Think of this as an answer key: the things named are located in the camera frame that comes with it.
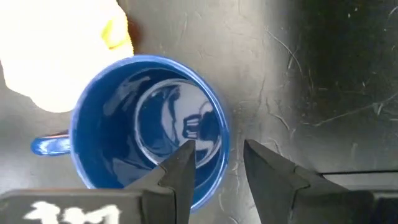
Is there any orange microfibre cloth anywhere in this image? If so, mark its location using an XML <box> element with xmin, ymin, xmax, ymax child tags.
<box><xmin>0</xmin><ymin>0</ymin><xmax>135</xmax><ymax>113</ymax></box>

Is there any dark blue enamel mug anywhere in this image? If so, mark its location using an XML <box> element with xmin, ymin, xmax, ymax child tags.
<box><xmin>30</xmin><ymin>54</ymin><xmax>231</xmax><ymax>212</ymax></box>

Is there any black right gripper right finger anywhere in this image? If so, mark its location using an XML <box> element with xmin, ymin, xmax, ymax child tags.
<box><xmin>243</xmin><ymin>139</ymin><xmax>374</xmax><ymax>224</ymax></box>

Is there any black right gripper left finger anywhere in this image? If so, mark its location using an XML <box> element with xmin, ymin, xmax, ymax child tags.
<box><xmin>124</xmin><ymin>139</ymin><xmax>196</xmax><ymax>224</ymax></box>

